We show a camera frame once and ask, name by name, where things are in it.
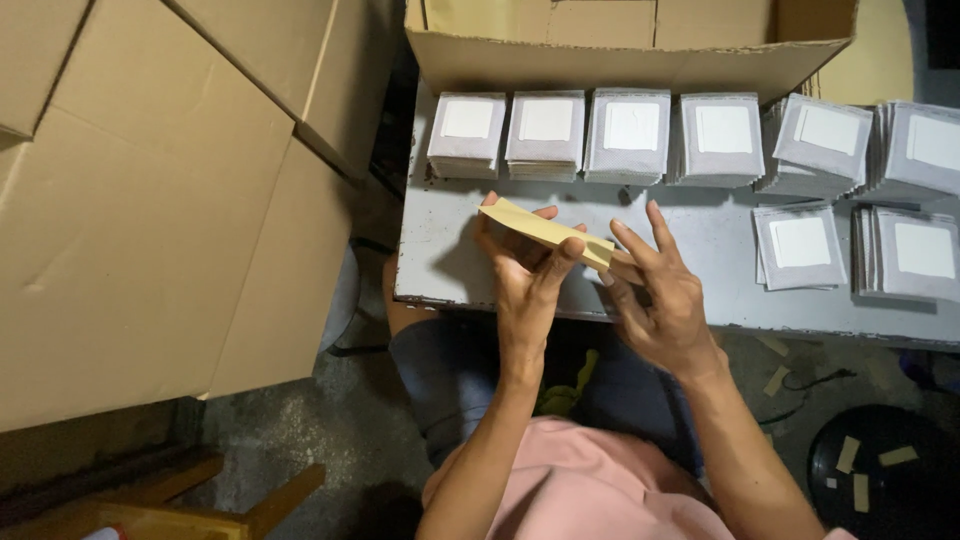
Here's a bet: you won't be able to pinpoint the person's left hand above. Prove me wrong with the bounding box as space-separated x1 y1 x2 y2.
474 191 588 360

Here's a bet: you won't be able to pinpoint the person's right hand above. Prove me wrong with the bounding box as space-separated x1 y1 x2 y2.
597 198 730 381

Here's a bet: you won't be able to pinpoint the tan paper envelope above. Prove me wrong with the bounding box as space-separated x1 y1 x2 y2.
477 197 617 273

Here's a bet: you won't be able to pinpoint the yellow-green cloth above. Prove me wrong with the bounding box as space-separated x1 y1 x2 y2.
535 348 601 418

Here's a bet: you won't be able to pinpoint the blue shorts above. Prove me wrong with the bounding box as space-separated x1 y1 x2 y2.
387 318 708 478

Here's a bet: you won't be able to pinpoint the stack of white filter packets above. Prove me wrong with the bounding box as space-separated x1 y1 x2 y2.
504 90 587 183
752 202 849 292
753 93 875 201
855 99 960 204
426 91 508 181
851 205 960 304
666 92 766 189
582 87 672 187

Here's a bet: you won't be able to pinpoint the pink shirt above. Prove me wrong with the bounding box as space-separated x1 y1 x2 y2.
421 416 858 540

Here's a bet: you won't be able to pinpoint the open cardboard carton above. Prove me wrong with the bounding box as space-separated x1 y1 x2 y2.
403 0 860 107

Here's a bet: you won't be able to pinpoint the black round bin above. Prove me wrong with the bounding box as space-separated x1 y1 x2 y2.
807 405 960 540

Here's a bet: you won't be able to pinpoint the cardboard box with flap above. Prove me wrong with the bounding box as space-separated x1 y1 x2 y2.
161 0 408 186

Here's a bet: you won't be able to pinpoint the tan cardboard sheet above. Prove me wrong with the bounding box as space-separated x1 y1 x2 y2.
806 0 916 107

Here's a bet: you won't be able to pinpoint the large closed cardboard box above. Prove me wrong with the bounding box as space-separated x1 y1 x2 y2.
0 0 355 435

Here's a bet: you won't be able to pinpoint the black cable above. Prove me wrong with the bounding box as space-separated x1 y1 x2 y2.
757 366 858 427

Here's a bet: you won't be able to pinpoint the wooden stool frame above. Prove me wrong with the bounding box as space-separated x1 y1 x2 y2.
0 450 328 540

